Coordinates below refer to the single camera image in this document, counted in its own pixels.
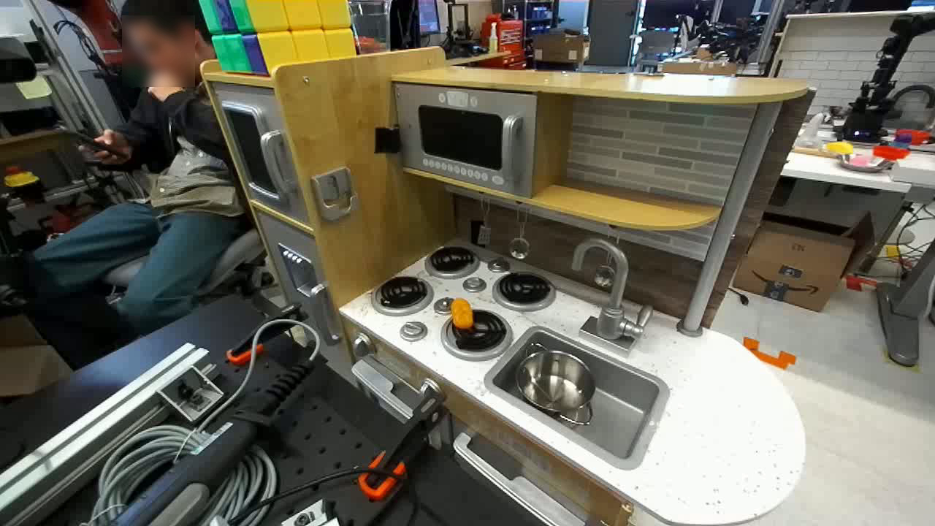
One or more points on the green yellow block stack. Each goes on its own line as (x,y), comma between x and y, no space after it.
(281,29)

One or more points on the white background work table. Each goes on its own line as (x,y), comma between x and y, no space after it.
(836,168)

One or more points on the wooden toy kitchen unit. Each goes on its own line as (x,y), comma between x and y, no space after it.
(703,427)

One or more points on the black background robot arm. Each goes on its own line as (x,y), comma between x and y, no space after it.
(878,88)

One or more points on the grey toy sink basin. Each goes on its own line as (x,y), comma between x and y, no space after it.
(624,409)

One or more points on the orange plastic floor bracket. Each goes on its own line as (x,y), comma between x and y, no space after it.
(770,355)

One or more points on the silver metal latch plate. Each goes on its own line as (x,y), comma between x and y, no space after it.
(335,193)

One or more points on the silver metal pot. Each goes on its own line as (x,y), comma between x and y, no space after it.
(557,381)

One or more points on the black toy stove burner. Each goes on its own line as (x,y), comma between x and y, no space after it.
(455,260)
(484,336)
(523,289)
(401,292)

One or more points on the brown cardboard box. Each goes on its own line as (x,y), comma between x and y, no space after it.
(792,263)

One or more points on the silver dome front knob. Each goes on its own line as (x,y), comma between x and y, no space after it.
(431,390)
(364,342)

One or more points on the aluminium extrusion rail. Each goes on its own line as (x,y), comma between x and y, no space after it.
(88,427)

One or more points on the silver toy faucet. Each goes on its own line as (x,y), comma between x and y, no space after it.
(611,292)

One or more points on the grey toy microwave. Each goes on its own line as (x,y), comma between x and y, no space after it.
(466,139)

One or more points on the seated person in jeans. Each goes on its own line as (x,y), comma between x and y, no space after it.
(164,222)

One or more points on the orange rubber toy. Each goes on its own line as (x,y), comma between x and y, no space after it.
(460,313)

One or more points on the orange black bar clamp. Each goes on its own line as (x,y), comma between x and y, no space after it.
(265,376)
(380,476)

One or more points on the round silver stove knob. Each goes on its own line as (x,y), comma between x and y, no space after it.
(442,304)
(475,284)
(412,332)

